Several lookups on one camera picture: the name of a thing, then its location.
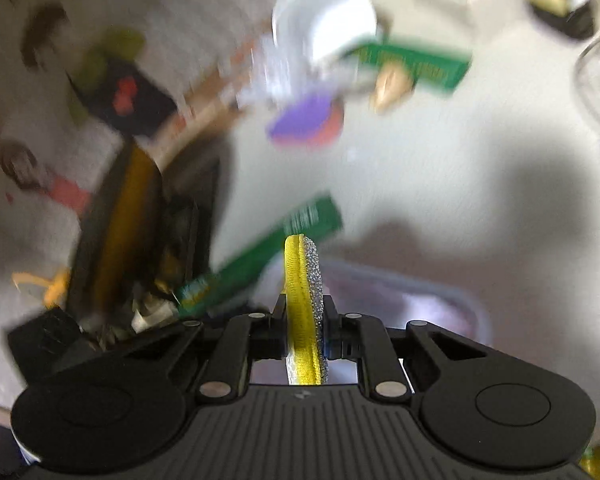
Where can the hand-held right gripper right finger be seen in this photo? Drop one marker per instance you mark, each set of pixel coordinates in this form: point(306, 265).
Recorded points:
point(332, 330)

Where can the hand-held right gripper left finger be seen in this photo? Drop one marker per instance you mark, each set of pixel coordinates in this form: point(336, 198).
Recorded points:
point(279, 330)

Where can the yellow round scrubber pad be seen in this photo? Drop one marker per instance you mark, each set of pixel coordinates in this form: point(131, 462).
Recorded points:
point(300, 285)

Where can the green snack packet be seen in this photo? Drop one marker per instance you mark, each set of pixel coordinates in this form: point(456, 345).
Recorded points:
point(280, 240)
point(420, 65)

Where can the clear plastic bin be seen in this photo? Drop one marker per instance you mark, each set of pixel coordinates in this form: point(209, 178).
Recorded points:
point(430, 300)

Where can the black wok pan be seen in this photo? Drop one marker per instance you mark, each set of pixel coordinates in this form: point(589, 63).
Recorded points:
point(125, 220)

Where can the purple pink sponge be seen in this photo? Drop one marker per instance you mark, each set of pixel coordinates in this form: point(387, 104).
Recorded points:
point(300, 120)

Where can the ginger piece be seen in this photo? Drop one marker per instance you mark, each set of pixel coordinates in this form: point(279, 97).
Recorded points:
point(390, 87)

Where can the white bowl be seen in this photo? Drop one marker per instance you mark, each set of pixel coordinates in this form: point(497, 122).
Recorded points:
point(330, 20)

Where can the printed kitchen wall sticker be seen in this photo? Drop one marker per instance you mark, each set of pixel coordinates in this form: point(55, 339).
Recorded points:
point(125, 95)

